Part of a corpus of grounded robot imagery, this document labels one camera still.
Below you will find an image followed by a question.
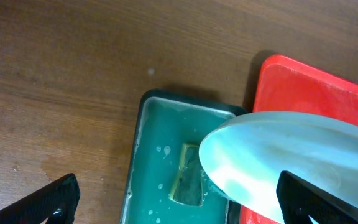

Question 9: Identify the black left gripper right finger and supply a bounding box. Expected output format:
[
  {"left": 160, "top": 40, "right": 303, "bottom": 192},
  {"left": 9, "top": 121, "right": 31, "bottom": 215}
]
[{"left": 276, "top": 171, "right": 358, "bottom": 224}]

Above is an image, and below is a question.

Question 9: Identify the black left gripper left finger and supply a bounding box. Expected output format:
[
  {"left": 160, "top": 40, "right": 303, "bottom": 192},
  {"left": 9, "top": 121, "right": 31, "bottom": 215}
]
[{"left": 0, "top": 174, "right": 80, "bottom": 224}]

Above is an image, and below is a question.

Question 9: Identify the light blue plate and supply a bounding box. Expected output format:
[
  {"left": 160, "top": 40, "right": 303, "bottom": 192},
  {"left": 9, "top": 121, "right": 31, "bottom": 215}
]
[{"left": 199, "top": 111, "right": 358, "bottom": 223}]

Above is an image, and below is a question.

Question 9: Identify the yellow green scrub sponge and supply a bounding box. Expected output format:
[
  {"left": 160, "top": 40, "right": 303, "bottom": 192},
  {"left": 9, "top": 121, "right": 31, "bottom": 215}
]
[{"left": 169, "top": 144, "right": 203, "bottom": 207}]

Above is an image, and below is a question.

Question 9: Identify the red plastic tray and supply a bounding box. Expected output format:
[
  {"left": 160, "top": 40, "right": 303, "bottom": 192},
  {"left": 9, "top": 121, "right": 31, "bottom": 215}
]
[{"left": 239, "top": 54, "right": 358, "bottom": 224}]

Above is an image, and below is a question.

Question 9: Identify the dark green water tray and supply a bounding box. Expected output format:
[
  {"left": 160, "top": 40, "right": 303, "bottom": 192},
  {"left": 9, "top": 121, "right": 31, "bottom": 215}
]
[{"left": 119, "top": 90, "right": 246, "bottom": 224}]

